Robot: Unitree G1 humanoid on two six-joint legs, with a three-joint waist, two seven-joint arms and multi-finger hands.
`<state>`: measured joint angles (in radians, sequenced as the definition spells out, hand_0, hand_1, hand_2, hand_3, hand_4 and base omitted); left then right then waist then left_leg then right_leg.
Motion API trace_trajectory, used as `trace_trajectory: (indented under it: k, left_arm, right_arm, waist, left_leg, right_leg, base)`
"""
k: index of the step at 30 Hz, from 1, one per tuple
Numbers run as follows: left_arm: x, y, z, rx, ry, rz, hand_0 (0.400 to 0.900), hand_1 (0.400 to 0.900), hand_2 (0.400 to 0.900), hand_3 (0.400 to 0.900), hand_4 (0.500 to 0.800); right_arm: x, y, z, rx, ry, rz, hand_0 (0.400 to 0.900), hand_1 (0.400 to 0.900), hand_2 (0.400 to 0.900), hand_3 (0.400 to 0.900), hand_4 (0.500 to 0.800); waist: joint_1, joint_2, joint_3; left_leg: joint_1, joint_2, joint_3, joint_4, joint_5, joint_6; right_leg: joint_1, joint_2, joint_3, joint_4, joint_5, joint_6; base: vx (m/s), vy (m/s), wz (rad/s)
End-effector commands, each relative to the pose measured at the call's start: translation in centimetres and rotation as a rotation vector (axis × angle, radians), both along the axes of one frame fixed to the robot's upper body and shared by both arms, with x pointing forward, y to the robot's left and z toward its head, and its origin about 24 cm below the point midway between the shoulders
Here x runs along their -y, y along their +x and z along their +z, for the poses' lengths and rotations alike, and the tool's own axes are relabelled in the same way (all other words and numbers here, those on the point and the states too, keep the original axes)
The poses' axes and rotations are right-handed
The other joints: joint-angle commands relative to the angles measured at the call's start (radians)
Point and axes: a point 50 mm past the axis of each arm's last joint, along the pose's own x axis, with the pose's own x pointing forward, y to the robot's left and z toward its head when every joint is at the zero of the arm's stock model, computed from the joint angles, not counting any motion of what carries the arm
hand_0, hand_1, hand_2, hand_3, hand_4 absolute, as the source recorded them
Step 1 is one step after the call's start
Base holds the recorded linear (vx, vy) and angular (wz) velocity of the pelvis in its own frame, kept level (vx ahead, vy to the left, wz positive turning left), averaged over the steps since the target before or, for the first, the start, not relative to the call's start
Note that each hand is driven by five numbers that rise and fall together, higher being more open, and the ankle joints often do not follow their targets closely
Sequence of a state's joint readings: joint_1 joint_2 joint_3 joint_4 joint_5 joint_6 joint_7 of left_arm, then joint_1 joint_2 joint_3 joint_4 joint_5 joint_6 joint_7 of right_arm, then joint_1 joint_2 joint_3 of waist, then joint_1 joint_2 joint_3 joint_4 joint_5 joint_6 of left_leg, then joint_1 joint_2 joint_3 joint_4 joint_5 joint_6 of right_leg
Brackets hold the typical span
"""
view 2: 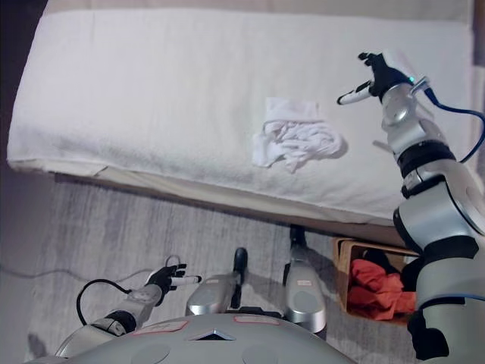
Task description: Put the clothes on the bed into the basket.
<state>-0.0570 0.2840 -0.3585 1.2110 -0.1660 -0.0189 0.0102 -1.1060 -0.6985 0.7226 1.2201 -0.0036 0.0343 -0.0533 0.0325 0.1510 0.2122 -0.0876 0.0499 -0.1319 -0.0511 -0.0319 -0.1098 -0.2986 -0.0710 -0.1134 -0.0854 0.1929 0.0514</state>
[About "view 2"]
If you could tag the orange garment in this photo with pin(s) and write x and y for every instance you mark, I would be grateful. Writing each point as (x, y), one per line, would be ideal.
(371, 284)

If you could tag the beige upholstered bed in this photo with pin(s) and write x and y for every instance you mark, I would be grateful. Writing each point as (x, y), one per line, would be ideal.
(265, 206)

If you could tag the grey striped rug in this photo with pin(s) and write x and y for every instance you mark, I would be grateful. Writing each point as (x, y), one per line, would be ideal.
(113, 227)

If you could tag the silver robot leg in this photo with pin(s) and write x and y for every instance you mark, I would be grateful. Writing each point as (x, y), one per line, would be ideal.
(212, 297)
(303, 292)

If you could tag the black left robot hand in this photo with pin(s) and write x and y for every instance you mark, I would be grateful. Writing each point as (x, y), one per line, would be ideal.
(164, 278)

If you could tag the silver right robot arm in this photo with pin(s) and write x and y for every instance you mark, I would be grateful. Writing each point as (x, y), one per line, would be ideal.
(435, 212)

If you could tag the large white terry blanket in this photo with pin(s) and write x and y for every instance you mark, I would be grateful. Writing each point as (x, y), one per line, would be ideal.
(151, 95)

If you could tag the beige duvet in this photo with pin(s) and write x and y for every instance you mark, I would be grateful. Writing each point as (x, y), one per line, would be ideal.
(227, 5)

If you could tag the woven wicker laundry basket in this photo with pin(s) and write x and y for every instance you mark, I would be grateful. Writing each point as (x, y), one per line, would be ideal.
(341, 273)

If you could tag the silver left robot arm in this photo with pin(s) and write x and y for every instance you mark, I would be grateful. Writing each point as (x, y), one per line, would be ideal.
(113, 322)

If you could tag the silver left robot leg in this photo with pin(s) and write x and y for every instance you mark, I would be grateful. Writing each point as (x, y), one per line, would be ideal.
(212, 297)

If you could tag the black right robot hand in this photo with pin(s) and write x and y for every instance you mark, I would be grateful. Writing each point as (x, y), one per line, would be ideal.
(384, 74)

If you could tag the black garment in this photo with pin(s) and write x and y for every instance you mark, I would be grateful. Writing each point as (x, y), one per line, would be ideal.
(379, 259)

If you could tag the silver right robot leg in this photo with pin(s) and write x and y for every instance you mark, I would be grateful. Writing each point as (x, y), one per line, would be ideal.
(303, 292)

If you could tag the silver robot torso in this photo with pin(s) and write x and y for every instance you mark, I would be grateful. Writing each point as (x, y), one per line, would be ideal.
(212, 347)

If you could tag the white garment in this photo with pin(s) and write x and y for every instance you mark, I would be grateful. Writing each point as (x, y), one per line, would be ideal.
(299, 140)

